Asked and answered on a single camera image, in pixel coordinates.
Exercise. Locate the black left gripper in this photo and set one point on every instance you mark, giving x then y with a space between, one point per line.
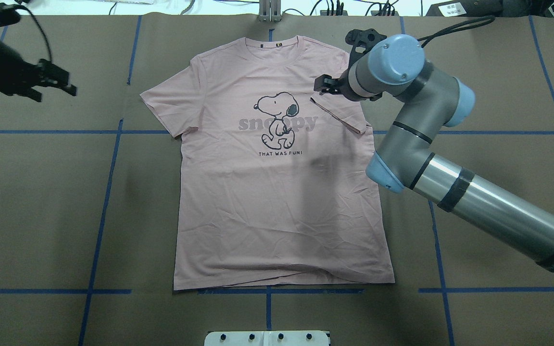
5 66

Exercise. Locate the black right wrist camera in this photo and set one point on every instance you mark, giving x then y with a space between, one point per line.
362 42

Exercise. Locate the white pedestal column with base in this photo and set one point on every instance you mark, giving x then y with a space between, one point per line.
268 338

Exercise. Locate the pink Snoopy t-shirt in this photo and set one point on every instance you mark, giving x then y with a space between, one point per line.
273 183

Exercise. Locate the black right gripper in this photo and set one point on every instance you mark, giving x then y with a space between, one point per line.
327 84

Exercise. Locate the aluminium frame post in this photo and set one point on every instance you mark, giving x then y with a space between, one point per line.
270 11

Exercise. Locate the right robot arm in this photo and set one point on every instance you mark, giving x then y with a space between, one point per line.
405 159

